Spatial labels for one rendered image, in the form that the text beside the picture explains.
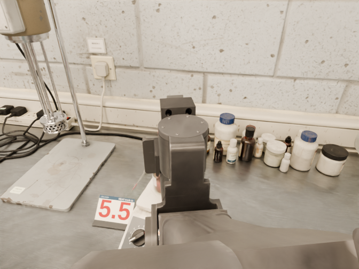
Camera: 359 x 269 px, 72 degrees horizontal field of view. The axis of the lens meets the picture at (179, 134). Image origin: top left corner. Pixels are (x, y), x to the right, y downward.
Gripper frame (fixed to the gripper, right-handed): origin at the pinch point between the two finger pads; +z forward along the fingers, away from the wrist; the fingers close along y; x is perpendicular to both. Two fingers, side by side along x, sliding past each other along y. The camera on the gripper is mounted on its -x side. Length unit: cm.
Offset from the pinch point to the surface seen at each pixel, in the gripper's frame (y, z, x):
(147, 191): 5.4, 0.5, 15.8
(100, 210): 17.1, 2.9, 22.7
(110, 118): 19, 46, 19
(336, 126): -56, 21, 14
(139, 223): 7.5, -5.7, 18.8
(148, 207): 5.4, -4.3, 16.0
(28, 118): 51, 51, 19
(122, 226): 11.8, -1.2, 24.3
